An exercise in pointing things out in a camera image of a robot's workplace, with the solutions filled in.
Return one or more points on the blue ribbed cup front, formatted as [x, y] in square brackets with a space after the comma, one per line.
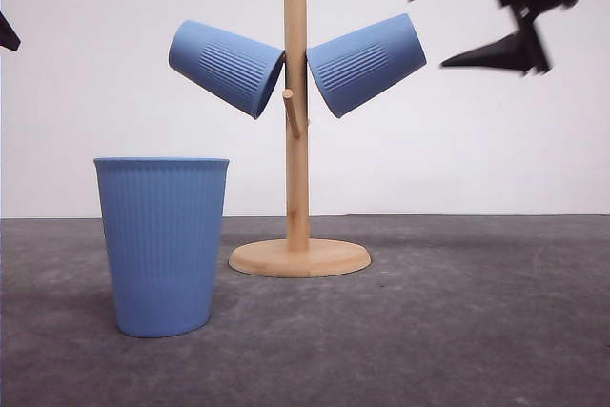
[162, 218]

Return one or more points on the blue ribbed cup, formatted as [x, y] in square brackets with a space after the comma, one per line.
[162, 218]
[239, 72]
[354, 68]

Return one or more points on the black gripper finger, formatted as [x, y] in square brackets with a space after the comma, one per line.
[9, 37]

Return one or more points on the wooden cup tree stand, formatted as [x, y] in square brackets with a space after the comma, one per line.
[297, 256]

